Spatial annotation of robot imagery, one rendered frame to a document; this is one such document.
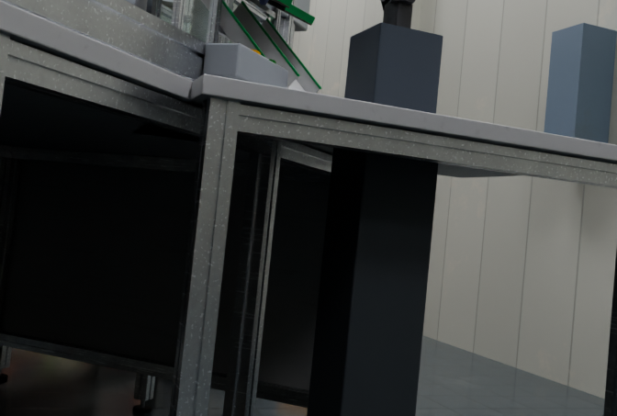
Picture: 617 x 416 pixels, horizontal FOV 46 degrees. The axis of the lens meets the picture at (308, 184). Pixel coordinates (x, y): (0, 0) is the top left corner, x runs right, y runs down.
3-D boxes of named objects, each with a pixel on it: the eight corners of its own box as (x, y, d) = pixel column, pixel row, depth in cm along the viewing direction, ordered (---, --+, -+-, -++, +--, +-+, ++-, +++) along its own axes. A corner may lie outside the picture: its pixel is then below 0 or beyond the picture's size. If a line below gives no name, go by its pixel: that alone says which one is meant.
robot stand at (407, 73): (434, 135, 143) (443, 35, 144) (371, 125, 138) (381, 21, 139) (399, 140, 156) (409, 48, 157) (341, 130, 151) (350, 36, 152)
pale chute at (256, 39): (287, 88, 179) (299, 75, 177) (256, 76, 167) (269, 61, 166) (232, 14, 190) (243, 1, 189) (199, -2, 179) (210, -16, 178)
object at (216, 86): (674, 170, 136) (675, 154, 136) (201, 94, 103) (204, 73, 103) (461, 177, 201) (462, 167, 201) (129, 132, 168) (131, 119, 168)
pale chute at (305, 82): (310, 100, 192) (321, 88, 191) (283, 89, 181) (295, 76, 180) (257, 30, 204) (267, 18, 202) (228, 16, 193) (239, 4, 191)
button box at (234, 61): (286, 100, 144) (289, 70, 144) (236, 76, 125) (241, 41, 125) (254, 99, 147) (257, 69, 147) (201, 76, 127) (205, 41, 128)
